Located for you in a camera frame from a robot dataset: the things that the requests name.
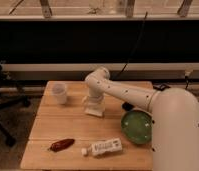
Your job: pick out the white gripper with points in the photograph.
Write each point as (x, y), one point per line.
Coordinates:
(95, 97)

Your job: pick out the white sponge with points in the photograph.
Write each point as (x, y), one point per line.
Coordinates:
(95, 111)

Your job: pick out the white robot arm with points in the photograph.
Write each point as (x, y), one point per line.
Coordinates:
(175, 119)

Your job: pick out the small black object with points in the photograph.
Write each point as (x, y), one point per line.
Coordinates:
(127, 107)

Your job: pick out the white tube with cap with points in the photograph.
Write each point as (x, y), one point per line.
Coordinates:
(102, 147)

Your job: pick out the green bowl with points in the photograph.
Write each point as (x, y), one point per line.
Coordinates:
(136, 126)

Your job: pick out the red chili pepper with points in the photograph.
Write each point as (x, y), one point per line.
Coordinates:
(61, 145)

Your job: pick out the white wall plug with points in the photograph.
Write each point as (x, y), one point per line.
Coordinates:
(187, 72)

